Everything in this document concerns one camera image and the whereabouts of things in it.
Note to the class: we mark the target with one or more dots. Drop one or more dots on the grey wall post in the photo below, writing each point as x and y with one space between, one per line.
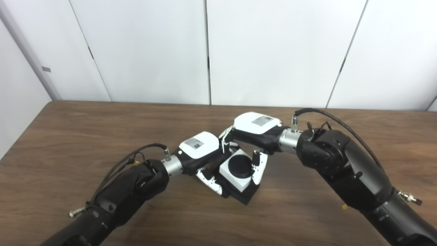
27 51

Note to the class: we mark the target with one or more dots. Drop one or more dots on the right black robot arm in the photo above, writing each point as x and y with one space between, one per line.
351 171

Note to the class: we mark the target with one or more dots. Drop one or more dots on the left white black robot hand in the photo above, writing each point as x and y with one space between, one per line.
199 148

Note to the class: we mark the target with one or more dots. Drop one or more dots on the black peg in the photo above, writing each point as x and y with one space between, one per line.
239 165

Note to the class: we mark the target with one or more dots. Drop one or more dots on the small grey wall tag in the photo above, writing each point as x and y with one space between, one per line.
46 69

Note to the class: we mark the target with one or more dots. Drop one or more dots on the white square piece with hole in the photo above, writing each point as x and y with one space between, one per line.
235 181

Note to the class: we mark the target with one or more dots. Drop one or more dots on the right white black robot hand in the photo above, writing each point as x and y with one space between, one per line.
256 126

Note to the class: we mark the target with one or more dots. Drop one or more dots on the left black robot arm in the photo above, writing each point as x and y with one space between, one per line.
123 194

